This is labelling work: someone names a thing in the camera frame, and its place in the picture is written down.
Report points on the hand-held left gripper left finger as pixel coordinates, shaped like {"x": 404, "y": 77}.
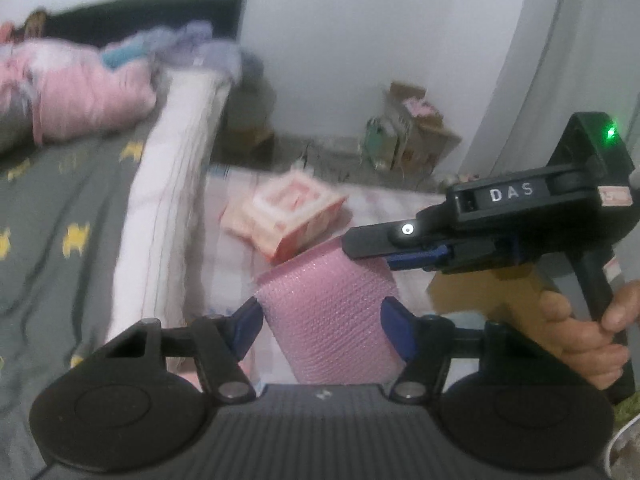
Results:
{"x": 247, "y": 322}

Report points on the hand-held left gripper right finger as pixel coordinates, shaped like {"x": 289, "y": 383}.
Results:
{"x": 397, "y": 327}

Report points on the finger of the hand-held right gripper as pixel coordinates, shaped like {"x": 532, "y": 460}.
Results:
{"x": 375, "y": 239}
{"x": 415, "y": 259}

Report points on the brown cardboard box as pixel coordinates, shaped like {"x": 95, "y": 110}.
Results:
{"x": 480, "y": 290}

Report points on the pink bubble wrap roll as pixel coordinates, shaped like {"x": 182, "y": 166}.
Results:
{"x": 325, "y": 320}

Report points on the person's right hand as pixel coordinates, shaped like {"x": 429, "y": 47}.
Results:
{"x": 585, "y": 350}

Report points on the pink plaid mat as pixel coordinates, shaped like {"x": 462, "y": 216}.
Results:
{"x": 390, "y": 205}

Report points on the pink and white tissue pack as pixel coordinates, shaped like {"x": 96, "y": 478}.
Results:
{"x": 285, "y": 210}

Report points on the green container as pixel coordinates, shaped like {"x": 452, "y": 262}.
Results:
{"x": 379, "y": 137}

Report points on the open cardboard box pink contents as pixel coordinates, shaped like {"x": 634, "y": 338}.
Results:
{"x": 425, "y": 135}

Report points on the white mattress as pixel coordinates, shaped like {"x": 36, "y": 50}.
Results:
{"x": 165, "y": 185}

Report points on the brown bedside box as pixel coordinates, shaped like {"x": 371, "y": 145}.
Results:
{"x": 250, "y": 135}

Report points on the grey curtain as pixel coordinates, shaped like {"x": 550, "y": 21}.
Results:
{"x": 560, "y": 35}

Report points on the grey bed sheet yellow print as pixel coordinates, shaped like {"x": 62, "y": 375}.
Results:
{"x": 60, "y": 210}

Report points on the green patterned cloth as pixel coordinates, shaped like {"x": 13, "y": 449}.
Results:
{"x": 627, "y": 425}

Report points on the lavender clothes pile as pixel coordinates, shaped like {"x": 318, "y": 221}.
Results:
{"x": 210, "y": 55}

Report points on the pink quilt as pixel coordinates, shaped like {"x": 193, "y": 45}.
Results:
{"x": 80, "y": 100}

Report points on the teal pillow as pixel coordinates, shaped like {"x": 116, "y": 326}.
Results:
{"x": 122, "y": 55}

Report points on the dark headboard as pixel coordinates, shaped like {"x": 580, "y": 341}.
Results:
{"x": 150, "y": 10}

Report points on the brown-haired doll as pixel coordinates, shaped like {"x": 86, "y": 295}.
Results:
{"x": 35, "y": 24}

